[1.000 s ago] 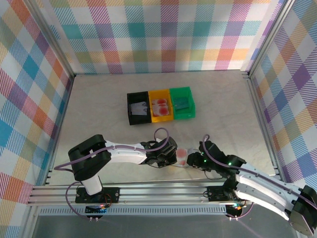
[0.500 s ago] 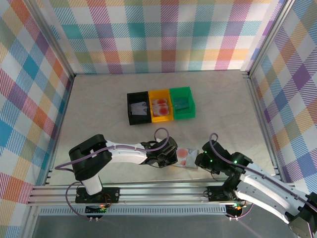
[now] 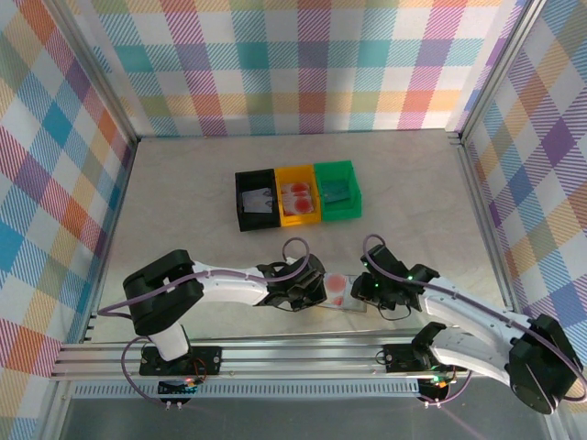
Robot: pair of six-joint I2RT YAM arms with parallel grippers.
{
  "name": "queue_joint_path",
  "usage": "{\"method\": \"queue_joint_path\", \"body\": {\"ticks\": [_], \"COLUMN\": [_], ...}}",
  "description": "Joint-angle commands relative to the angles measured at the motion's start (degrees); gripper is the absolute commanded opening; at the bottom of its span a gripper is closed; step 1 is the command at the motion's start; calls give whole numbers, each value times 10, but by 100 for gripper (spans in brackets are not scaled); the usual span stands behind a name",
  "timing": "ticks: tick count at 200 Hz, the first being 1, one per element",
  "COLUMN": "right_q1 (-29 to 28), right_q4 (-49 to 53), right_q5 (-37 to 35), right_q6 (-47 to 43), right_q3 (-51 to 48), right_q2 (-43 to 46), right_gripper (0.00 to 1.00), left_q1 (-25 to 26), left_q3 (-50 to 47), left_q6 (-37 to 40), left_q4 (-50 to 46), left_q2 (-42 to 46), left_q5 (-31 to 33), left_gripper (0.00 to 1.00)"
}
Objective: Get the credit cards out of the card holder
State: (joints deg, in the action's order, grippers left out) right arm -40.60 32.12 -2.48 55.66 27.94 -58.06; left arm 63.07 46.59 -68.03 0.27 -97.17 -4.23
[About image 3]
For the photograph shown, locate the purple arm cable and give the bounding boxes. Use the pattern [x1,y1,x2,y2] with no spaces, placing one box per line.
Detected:
[361,234,587,407]
[95,236,313,410]

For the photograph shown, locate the perforated metal cable duct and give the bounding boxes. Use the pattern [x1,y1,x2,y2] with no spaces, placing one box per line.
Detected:
[68,382,426,400]

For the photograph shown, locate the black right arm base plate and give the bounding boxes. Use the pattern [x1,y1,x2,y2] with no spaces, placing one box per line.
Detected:
[382,341,470,375]

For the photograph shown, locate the aluminium side rail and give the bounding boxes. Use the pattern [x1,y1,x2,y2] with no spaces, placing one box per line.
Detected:
[451,131,526,338]
[80,137,138,344]

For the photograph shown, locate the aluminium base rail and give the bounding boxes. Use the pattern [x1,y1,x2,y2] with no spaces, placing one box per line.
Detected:
[49,333,557,382]

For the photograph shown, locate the aluminium frame post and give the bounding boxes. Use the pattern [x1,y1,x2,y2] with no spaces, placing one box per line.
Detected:
[53,0,138,144]
[451,0,550,146]

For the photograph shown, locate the grey card holder clear sleeves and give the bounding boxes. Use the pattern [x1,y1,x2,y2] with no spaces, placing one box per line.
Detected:
[319,272,371,314]

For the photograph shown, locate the green plastic bin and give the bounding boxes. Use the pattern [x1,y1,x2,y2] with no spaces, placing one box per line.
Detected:
[313,159,363,222]

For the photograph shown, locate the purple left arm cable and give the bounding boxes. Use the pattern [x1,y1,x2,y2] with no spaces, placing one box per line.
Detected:
[95,236,313,410]

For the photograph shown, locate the black plastic bin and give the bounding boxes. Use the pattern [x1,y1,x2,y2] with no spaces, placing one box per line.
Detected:
[234,168,282,233]

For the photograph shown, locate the yellow plastic bin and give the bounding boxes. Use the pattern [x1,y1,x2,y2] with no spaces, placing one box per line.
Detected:
[273,164,322,228]

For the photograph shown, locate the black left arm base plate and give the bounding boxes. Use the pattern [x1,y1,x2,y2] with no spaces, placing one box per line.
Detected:
[138,345,225,378]

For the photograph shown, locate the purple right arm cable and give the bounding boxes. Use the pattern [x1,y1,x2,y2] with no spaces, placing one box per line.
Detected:
[361,234,587,407]

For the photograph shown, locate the clear plastic packet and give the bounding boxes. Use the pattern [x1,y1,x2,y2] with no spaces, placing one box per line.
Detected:
[281,197,316,215]

